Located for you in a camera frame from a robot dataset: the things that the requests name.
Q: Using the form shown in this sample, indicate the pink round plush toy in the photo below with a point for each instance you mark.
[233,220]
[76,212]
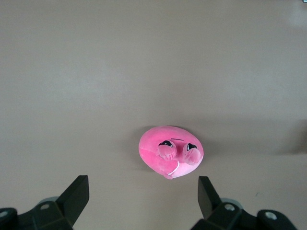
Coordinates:
[156,143]

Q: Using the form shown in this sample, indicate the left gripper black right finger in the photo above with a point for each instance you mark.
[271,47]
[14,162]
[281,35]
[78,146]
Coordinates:
[216,215]

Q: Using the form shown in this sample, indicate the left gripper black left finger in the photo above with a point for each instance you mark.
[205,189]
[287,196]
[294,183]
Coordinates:
[62,210]

